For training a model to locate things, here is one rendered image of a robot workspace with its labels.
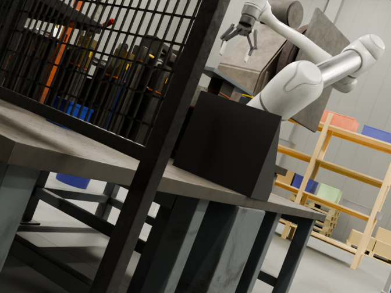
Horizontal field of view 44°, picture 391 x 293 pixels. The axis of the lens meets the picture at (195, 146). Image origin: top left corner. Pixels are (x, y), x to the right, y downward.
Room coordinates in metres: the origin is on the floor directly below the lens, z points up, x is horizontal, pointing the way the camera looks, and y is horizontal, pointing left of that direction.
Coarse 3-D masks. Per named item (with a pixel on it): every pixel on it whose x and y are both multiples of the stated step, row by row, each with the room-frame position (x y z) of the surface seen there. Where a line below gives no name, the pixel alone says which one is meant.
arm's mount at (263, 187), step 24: (216, 96) 1.86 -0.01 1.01; (192, 120) 1.89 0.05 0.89; (216, 120) 1.85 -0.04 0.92; (240, 120) 1.81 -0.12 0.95; (264, 120) 1.77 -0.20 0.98; (192, 144) 1.87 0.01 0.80; (216, 144) 1.83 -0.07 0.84; (240, 144) 1.79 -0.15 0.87; (264, 144) 1.76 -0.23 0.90; (192, 168) 1.86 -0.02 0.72; (216, 168) 1.82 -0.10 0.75; (240, 168) 1.78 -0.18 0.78; (264, 168) 1.77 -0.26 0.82; (240, 192) 1.76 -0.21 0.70; (264, 192) 1.87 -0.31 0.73
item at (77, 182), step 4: (56, 176) 4.95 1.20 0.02; (60, 176) 4.89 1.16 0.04; (64, 176) 4.87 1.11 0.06; (68, 176) 4.86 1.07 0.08; (72, 176) 4.86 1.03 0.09; (60, 180) 4.89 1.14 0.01; (64, 180) 4.87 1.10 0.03; (68, 180) 4.86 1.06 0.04; (72, 180) 4.86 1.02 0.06; (76, 180) 4.87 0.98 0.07; (80, 180) 4.89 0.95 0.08; (84, 180) 4.93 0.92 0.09; (88, 180) 4.99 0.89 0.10; (68, 184) 4.87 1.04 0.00; (72, 184) 4.87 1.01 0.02; (76, 184) 4.89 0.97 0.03; (80, 184) 4.91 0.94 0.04; (84, 184) 4.95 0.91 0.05; (84, 188) 4.99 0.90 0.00
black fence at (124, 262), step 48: (0, 0) 1.30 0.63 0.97; (0, 48) 1.22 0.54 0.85; (96, 48) 1.02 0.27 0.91; (192, 48) 0.85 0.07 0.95; (0, 96) 1.18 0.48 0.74; (48, 96) 1.08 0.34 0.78; (192, 96) 0.85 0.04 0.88; (144, 144) 0.88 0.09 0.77; (144, 192) 0.84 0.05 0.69; (96, 288) 0.85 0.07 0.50
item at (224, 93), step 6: (216, 78) 2.37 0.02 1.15; (210, 84) 2.38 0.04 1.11; (216, 84) 2.36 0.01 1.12; (222, 84) 2.34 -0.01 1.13; (228, 84) 2.37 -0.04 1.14; (210, 90) 2.37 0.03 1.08; (216, 90) 2.35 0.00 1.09; (222, 90) 2.35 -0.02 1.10; (228, 90) 2.39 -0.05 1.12; (222, 96) 2.37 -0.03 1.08; (228, 96) 2.40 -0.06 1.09
